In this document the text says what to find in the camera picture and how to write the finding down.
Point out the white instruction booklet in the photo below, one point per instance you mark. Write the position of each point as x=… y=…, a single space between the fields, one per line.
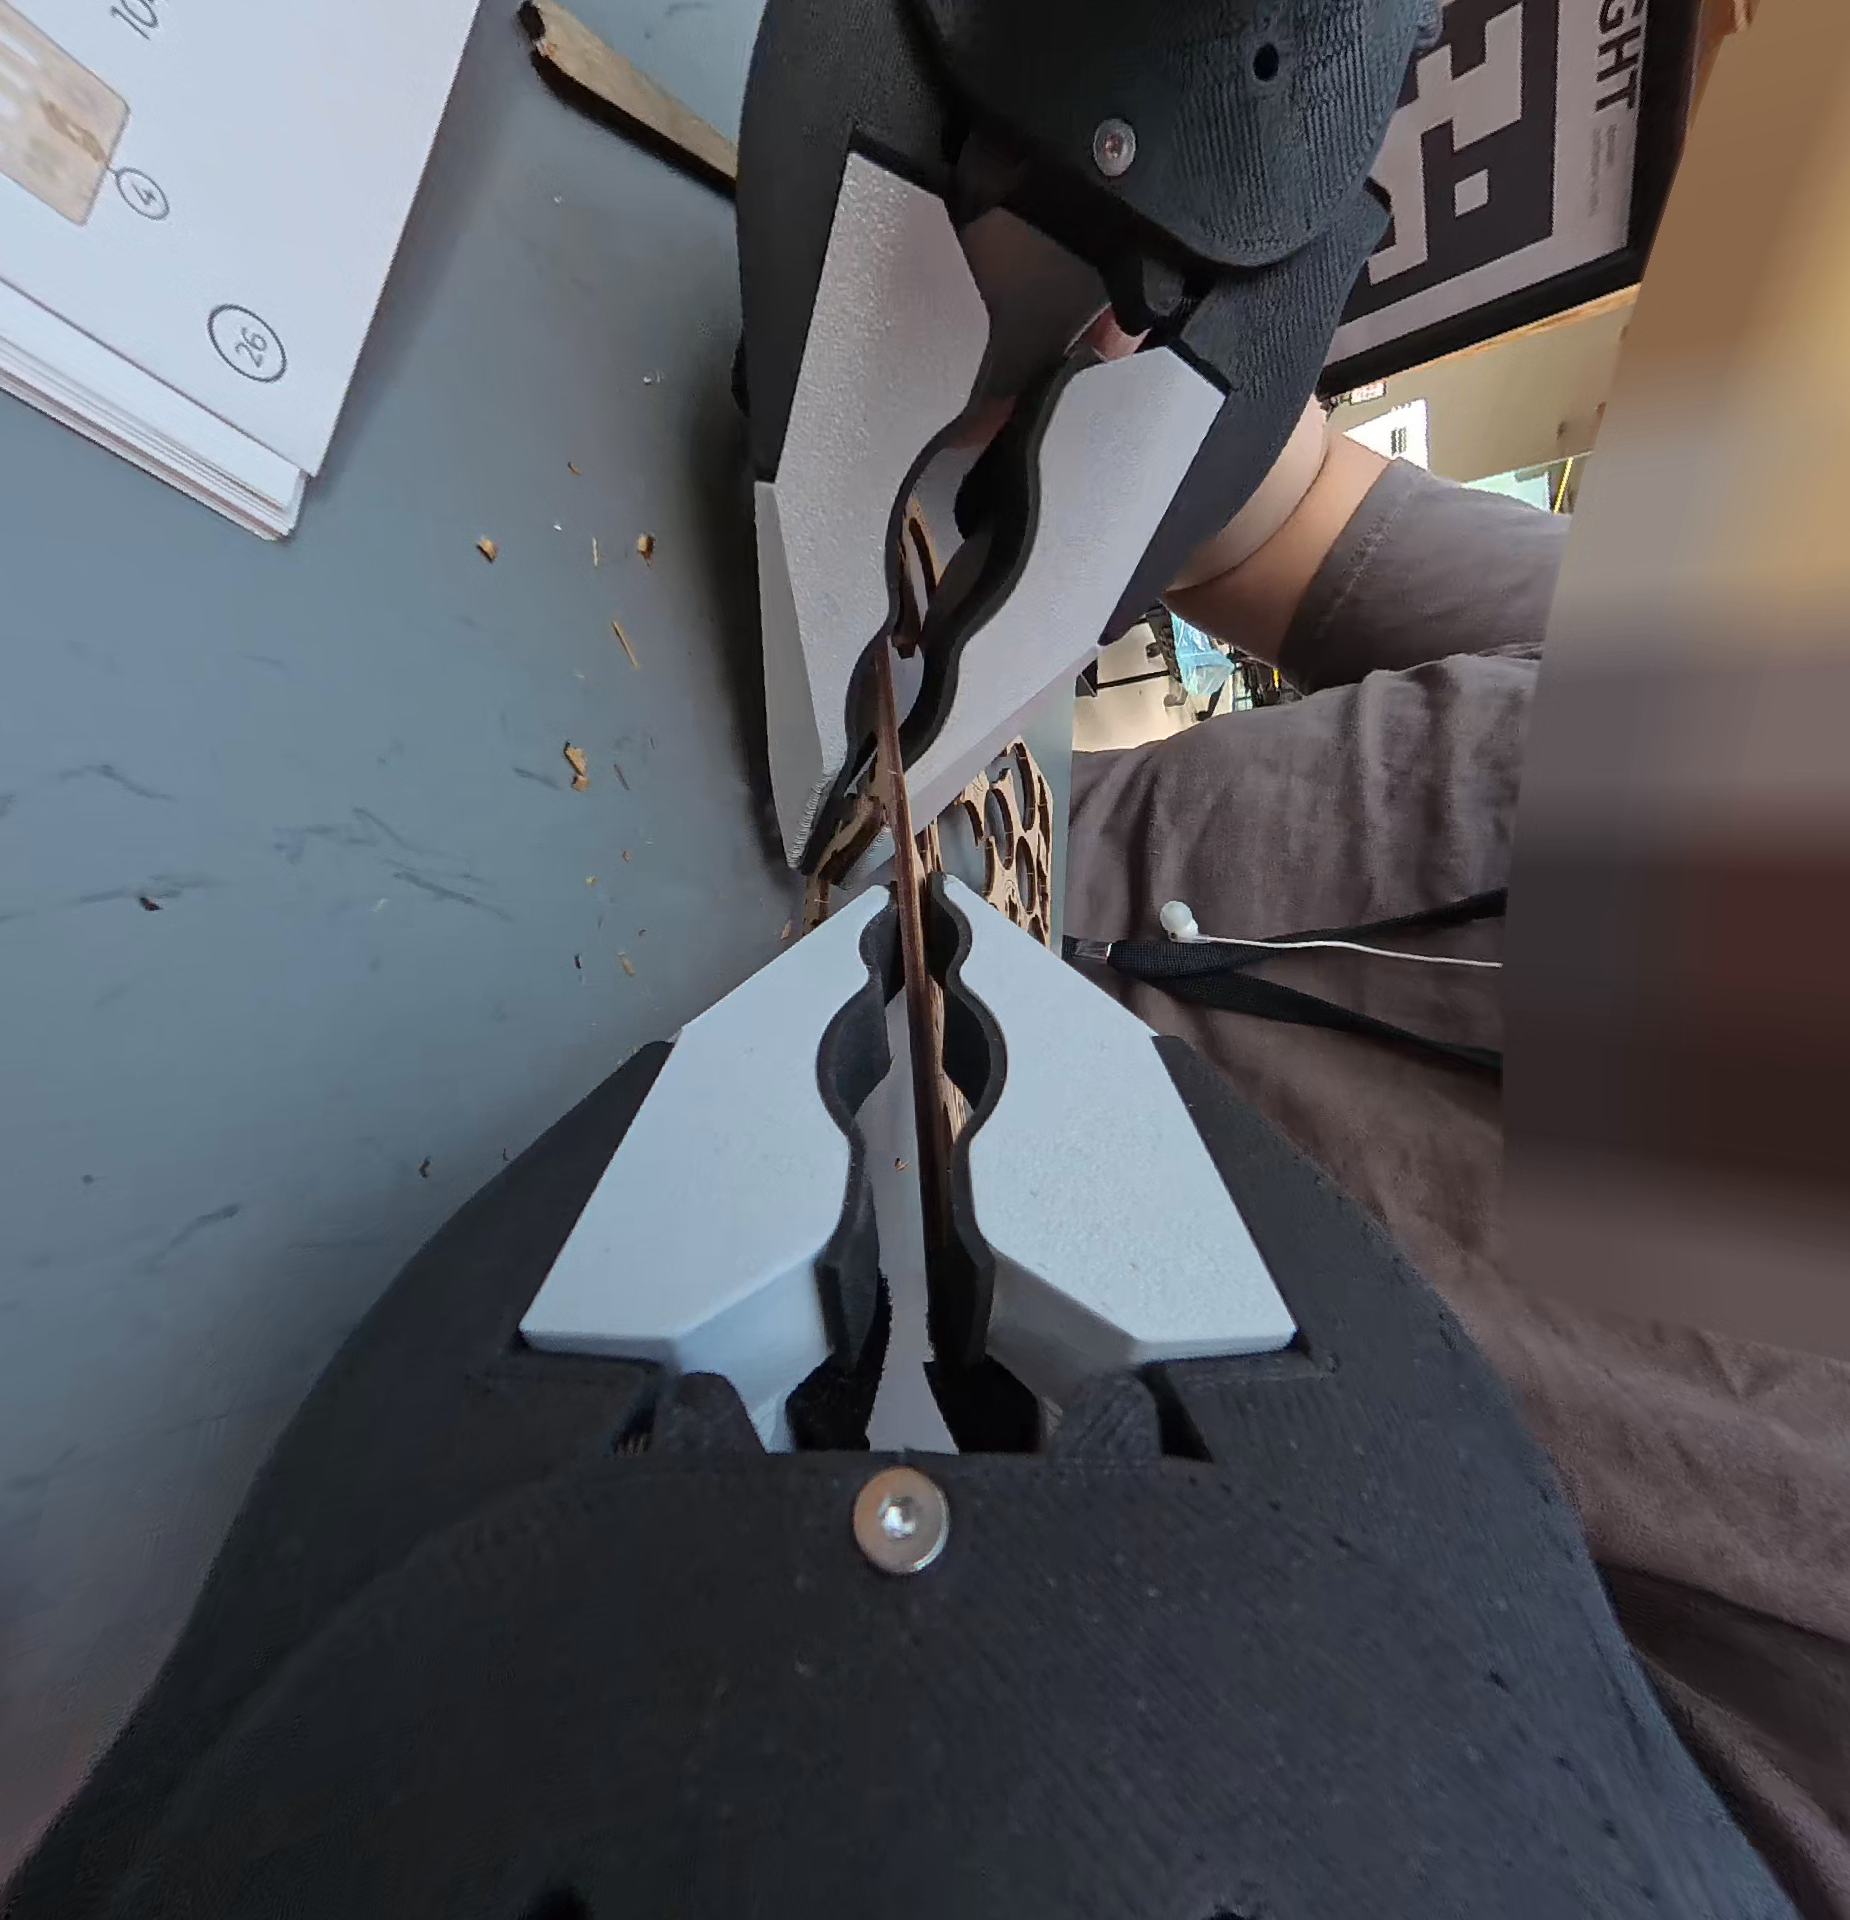
x=266 y=225

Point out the scattered wood chips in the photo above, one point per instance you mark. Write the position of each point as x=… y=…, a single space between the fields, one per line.
x=579 y=762

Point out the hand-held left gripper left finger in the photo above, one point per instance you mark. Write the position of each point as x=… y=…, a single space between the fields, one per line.
x=684 y=1199

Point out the long wooden scrap strip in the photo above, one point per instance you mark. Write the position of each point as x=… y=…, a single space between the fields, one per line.
x=625 y=90

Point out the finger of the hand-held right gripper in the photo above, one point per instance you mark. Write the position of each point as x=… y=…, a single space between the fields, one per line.
x=1121 y=495
x=851 y=452

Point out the framed marker sign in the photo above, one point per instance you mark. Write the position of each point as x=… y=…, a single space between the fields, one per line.
x=1495 y=180

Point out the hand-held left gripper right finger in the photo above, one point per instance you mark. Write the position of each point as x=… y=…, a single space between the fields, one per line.
x=1135 y=1199

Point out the small wooden model part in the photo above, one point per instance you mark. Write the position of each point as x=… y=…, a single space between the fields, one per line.
x=851 y=818

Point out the perforated plywood panel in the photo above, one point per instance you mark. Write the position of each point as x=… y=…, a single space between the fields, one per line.
x=1000 y=824

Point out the person's right forearm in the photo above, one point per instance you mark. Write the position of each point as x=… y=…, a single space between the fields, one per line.
x=1285 y=525

